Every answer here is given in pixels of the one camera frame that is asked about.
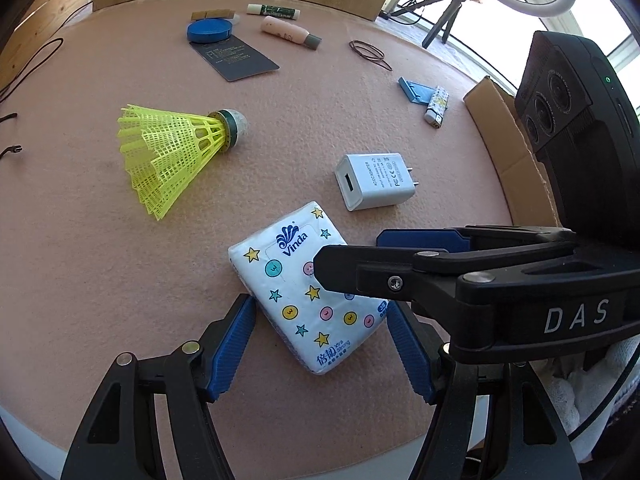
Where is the yellow plastic shuttlecock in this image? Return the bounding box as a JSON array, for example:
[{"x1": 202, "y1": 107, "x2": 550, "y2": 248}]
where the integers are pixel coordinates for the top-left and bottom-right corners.
[{"x1": 117, "y1": 104, "x2": 249, "y2": 221}]

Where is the brown elastic hair tie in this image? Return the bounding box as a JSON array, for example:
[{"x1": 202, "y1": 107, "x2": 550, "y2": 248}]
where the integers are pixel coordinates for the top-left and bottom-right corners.
[{"x1": 349, "y1": 40, "x2": 393, "y2": 71}]

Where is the dark grey printed card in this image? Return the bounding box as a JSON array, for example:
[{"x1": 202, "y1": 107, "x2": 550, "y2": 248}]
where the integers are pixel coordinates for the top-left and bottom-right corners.
[{"x1": 190, "y1": 36, "x2": 280, "y2": 82}]

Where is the cardboard box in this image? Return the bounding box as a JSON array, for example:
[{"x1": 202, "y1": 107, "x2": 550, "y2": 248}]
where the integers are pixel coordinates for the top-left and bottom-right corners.
[{"x1": 462, "y1": 76, "x2": 561, "y2": 231}]

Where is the patterned white lighter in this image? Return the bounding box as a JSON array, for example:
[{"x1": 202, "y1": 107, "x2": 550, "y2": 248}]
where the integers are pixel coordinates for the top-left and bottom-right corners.
[{"x1": 424, "y1": 86, "x2": 449, "y2": 129}]

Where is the star-printed tissue pack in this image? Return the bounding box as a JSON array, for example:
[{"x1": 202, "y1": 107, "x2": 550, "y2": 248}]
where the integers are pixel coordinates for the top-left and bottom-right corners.
[{"x1": 227, "y1": 201, "x2": 391, "y2": 376}]

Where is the pink tube with grey cap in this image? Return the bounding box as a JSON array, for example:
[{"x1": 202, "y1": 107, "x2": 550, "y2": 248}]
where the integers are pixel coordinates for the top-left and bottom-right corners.
[{"x1": 262, "y1": 15, "x2": 322, "y2": 52}]

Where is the blue phone stand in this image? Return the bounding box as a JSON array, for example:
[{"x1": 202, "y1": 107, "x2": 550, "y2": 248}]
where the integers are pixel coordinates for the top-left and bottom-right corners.
[{"x1": 397, "y1": 76, "x2": 435, "y2": 107}]

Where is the white charger adapter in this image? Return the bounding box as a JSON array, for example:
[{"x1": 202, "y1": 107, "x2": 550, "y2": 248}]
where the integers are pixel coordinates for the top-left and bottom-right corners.
[{"x1": 335, "y1": 152, "x2": 418, "y2": 212}]

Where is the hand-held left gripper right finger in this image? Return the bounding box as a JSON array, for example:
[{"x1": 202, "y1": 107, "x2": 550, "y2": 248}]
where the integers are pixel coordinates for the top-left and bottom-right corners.
[{"x1": 385, "y1": 300, "x2": 583, "y2": 480}]

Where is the blue round lid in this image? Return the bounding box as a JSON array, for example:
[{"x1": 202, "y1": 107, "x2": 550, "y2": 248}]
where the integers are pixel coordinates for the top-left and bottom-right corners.
[{"x1": 186, "y1": 18, "x2": 233, "y2": 44}]

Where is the green and white lip balm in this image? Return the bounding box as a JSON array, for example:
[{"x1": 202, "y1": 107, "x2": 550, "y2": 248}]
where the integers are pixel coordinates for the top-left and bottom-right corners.
[{"x1": 246, "y1": 3, "x2": 301, "y2": 20}]

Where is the person's right hand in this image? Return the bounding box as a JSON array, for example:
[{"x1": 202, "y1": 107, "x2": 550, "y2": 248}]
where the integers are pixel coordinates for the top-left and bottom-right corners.
[{"x1": 545, "y1": 337, "x2": 640, "y2": 461}]

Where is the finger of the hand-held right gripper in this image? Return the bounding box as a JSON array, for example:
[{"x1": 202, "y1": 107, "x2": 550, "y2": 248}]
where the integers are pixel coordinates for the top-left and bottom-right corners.
[
  {"x1": 376, "y1": 226, "x2": 576, "y2": 261},
  {"x1": 312, "y1": 242, "x2": 501, "y2": 318}
]

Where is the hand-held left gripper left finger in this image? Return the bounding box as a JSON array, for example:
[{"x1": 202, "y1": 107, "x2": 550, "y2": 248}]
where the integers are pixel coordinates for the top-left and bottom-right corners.
[{"x1": 60, "y1": 292, "x2": 258, "y2": 480}]

